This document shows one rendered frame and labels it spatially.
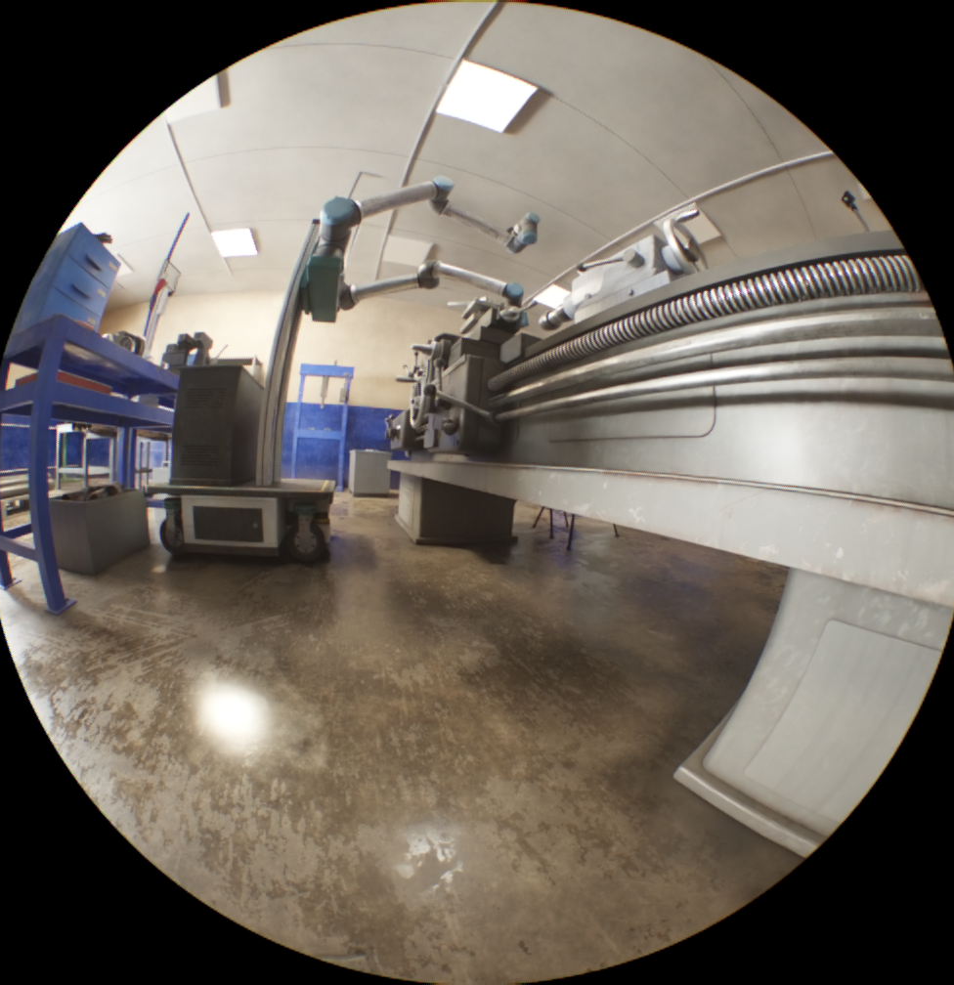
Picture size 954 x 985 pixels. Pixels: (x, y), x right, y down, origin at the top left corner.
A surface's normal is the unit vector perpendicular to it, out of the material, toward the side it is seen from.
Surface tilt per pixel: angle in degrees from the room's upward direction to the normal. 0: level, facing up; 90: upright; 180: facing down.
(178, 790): 0
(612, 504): 90
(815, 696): 90
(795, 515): 90
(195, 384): 90
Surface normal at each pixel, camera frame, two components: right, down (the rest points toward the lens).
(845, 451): -0.91, -0.04
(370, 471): 0.49, 0.11
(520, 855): 0.07, -0.99
